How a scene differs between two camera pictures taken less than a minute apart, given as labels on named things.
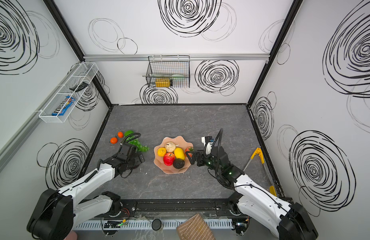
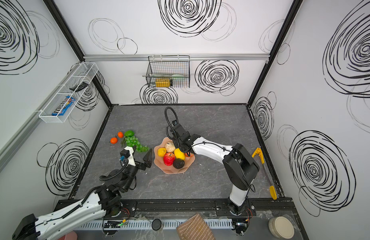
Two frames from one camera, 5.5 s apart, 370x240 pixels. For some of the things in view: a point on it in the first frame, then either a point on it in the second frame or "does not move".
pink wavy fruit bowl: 159,161 does not move
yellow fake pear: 161,151 does not move
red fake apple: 169,158 does not move
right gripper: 201,156 -> 183,144
